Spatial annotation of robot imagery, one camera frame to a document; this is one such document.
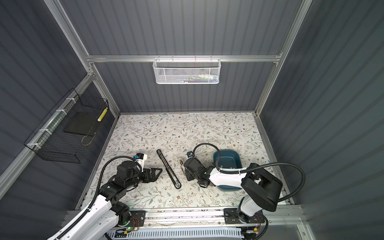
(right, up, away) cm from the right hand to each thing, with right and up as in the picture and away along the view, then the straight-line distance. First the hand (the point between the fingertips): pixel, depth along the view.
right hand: (189, 170), depth 87 cm
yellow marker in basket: (-48, +33, -6) cm, 59 cm away
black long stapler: (-7, -5, -5) cm, 10 cm away
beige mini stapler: (-5, +4, +2) cm, 7 cm away
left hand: (-18, +3, -7) cm, 20 cm away
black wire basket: (-61, +22, -15) cm, 67 cm away
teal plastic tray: (+24, +6, +5) cm, 25 cm away
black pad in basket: (-54, +28, -12) cm, 62 cm away
